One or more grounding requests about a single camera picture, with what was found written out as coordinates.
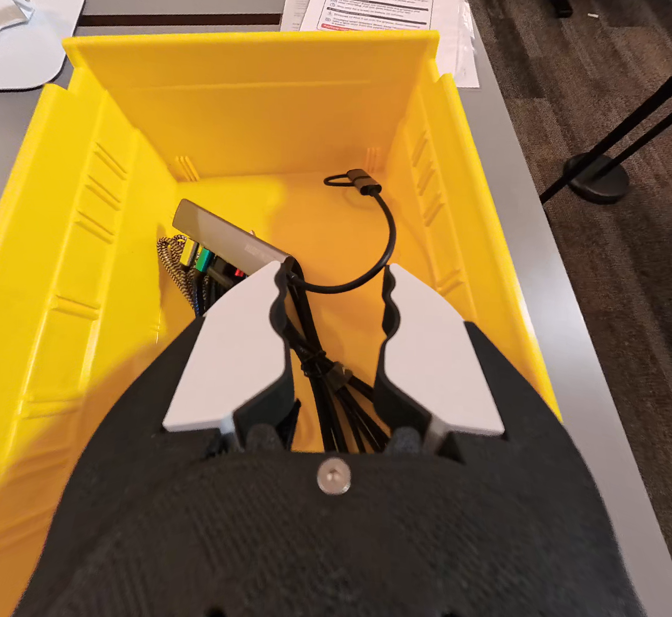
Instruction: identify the black cable bundle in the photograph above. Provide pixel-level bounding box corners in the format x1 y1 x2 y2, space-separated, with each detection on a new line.
281 260 393 455

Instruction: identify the white monitor stand base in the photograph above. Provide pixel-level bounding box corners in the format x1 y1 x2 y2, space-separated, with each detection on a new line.
0 0 86 91

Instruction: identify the black stanchion base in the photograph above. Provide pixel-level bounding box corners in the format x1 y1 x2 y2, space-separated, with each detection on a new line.
540 66 672 207

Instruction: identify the black gold braided cable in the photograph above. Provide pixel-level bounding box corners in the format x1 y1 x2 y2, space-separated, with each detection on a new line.
156 234 203 313

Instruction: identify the blue red braided cable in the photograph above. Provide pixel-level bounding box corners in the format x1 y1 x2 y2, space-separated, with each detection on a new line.
188 281 212 318

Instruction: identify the grey usb hub with cable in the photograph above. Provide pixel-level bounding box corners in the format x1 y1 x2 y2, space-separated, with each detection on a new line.
172 168 397 294

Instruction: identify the clear plastic sleeve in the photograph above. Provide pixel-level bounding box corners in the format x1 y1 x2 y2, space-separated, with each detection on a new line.
430 0 482 89

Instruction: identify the yellow plastic bin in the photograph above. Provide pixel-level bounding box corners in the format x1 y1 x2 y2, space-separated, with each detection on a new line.
0 29 564 617

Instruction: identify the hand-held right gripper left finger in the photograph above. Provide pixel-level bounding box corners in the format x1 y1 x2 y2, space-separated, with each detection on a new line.
162 259 296 450

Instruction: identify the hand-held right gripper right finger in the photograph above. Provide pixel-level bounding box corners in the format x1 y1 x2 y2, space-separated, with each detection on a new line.
374 262 506 451

